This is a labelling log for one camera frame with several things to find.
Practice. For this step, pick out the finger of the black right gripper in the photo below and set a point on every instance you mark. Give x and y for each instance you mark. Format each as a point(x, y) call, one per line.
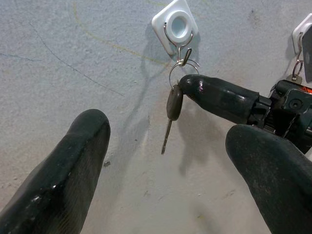
point(219, 97)

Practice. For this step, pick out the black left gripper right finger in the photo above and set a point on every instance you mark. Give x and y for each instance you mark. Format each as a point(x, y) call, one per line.
point(280, 185)

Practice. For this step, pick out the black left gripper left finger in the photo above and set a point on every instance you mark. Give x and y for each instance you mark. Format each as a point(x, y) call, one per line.
point(61, 180)

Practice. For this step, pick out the key with dark plastic head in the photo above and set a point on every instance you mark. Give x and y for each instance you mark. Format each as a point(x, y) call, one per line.
point(174, 104)

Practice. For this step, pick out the brass key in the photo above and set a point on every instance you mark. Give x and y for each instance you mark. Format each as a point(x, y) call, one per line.
point(293, 78)

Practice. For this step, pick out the dark grey key tag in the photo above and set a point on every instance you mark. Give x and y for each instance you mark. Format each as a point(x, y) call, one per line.
point(307, 56)

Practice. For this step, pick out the white square wall hook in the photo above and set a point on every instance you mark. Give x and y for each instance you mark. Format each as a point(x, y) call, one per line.
point(161, 22)
point(298, 29)

